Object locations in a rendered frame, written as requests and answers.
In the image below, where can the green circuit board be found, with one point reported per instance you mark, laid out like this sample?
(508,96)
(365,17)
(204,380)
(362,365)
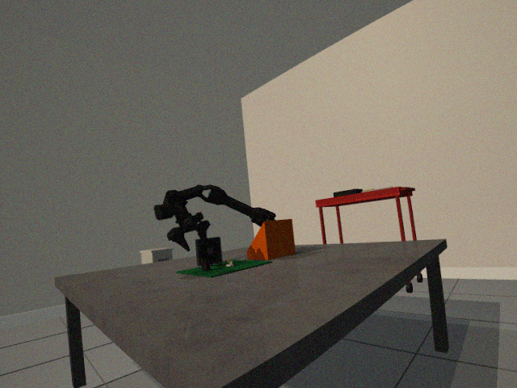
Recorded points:
(226,267)

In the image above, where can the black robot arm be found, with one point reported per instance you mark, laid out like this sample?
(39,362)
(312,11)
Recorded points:
(175,201)

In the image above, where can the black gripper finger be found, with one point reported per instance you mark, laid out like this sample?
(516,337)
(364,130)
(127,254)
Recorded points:
(203,236)
(179,239)

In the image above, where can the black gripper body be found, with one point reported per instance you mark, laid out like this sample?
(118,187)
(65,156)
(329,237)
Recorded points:
(179,229)

